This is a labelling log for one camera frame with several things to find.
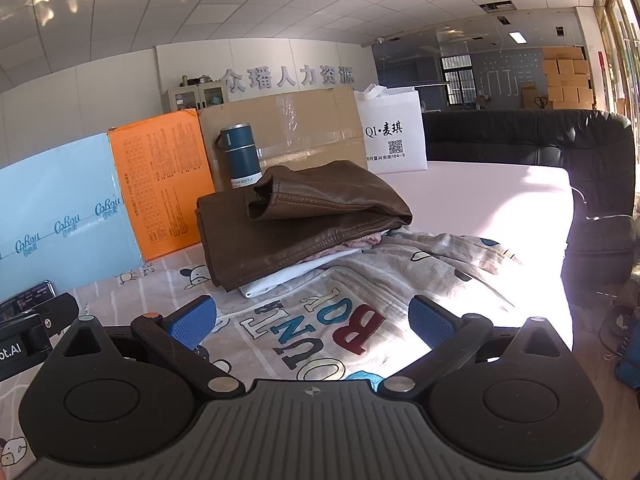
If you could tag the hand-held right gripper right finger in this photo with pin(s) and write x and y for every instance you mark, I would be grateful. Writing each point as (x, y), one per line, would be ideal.
(430, 322)

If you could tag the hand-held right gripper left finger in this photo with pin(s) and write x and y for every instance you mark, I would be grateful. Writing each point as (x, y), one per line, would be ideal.
(192, 322)

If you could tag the grey cartoon-print bed sheet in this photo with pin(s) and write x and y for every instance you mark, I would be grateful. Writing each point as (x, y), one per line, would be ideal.
(150, 280)

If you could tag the beige letter-print cloth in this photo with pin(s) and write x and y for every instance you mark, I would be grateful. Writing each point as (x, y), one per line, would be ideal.
(350, 285)

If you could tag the white folded cloth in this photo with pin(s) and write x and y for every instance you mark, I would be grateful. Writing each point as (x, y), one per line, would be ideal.
(280, 280)

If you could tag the pink floral cloth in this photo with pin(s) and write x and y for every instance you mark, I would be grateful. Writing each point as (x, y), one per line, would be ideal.
(355, 244)

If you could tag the brown leather jacket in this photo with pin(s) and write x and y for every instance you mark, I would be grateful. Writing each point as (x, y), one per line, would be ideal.
(280, 240)

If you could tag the white mattress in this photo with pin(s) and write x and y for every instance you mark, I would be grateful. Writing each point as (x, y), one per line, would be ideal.
(490, 200)

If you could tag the light blue cardboard box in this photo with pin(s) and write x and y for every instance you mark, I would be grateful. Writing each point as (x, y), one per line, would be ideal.
(65, 200)

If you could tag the orange printed box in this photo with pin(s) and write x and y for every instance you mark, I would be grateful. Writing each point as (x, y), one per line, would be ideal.
(160, 185)

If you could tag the dark blue thermos bottle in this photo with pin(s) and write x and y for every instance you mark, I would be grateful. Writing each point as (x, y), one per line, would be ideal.
(242, 157)

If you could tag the black leather sofa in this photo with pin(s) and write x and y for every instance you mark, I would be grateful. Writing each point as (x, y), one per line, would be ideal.
(525, 135)

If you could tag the white shopping bag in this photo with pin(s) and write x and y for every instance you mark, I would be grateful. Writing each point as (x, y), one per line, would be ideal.
(395, 115)

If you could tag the pale glass-door cabinet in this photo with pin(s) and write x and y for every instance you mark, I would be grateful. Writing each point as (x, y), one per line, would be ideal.
(190, 97)

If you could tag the brown cardboard box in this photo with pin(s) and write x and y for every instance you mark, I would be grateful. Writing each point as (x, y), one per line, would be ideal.
(310, 125)

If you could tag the barred window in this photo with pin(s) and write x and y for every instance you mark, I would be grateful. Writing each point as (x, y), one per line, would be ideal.
(456, 80)

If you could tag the stack of cardboard boxes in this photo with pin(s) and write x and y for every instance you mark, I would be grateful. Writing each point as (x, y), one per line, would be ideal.
(565, 80)

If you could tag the ceiling light panel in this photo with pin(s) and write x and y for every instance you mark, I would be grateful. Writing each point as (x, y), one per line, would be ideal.
(516, 37)

